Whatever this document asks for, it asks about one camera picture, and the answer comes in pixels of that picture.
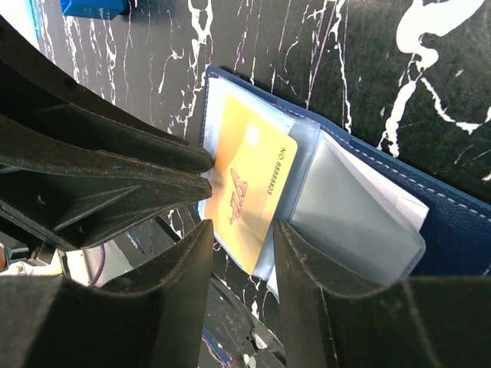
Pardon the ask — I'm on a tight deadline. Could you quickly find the gold VIP credit card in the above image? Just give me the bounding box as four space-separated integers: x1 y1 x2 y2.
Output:
204 95 298 274

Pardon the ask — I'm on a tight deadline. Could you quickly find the blue toy brick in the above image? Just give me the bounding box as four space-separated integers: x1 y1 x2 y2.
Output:
59 0 128 21

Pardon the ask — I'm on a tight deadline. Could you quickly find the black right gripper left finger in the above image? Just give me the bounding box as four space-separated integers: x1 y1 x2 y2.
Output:
1 220 214 367

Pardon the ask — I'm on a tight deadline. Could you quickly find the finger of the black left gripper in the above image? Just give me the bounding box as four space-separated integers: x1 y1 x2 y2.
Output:
1 153 212 249
1 110 213 174

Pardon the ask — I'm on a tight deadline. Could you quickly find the navy blue card holder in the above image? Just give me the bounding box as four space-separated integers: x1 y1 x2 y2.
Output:
201 67 490 292

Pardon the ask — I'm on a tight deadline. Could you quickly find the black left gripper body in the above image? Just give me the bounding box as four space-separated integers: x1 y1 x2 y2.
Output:
0 13 185 269

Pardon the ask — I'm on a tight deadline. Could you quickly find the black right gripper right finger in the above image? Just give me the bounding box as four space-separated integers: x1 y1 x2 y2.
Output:
273 221 490 367

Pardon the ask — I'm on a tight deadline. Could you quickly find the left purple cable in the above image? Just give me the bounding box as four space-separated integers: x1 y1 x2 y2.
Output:
86 243 107 287

